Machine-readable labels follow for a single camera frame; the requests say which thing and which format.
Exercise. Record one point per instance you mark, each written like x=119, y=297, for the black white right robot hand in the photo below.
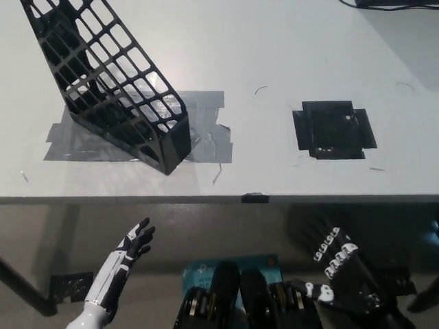
x=350, y=284

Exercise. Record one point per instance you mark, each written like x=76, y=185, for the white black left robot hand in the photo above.
x=118, y=264

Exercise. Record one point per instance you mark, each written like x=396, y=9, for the black mesh file shelf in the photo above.
x=175, y=144

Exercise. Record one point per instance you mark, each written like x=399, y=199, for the black table leg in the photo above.
x=425, y=298
x=27, y=289

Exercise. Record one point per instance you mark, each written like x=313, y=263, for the teal label card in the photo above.
x=199, y=270

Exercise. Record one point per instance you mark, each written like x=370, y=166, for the blue rounded object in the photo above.
x=431, y=234

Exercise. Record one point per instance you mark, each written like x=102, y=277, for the small black tape strip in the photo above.
x=255, y=197

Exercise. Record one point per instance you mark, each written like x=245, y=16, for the grey tape patch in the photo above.
x=212, y=144

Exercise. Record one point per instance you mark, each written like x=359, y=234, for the black tape square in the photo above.
x=329, y=130

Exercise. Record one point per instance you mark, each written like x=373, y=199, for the black device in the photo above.
x=394, y=2

